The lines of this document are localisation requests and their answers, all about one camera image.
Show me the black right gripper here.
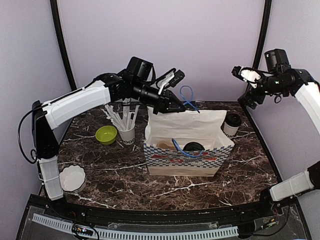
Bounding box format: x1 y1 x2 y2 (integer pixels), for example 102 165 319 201
238 70 288 109

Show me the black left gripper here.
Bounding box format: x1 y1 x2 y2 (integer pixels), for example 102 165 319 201
132 79 188 115

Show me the black coffee cup lid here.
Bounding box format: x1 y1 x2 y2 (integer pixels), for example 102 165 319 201
224 112 242 128

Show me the blue checkered paper bag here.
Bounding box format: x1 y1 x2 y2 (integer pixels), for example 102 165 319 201
143 107 235 177

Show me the brown cardboard cup carrier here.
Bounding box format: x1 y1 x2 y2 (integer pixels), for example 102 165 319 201
156 140 176 151

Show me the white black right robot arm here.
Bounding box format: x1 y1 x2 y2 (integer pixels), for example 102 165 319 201
231 48 320 217

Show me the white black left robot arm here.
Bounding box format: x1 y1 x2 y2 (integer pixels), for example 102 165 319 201
28 56 186 218

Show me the white wrapped straw right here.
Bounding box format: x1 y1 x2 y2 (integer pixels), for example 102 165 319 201
129 105 140 130

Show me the white wrapped straw upright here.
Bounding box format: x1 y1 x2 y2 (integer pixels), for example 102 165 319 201
122 98 131 131

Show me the paper cup holding straws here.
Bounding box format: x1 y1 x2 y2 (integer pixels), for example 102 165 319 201
118 126 136 145

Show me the green plastic bowl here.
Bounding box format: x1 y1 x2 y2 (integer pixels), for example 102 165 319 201
95 125 118 145

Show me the white fluted ceramic dish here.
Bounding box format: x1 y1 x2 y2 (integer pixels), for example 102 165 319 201
59 165 87 194

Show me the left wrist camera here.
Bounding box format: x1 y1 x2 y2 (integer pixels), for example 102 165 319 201
155 68 186 94

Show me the right black frame post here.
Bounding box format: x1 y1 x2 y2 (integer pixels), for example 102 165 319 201
252 0 272 69

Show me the white slotted cable duct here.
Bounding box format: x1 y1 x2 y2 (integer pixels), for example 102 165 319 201
31 214 240 240

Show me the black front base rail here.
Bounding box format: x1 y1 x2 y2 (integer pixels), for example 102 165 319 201
27 194 291 232

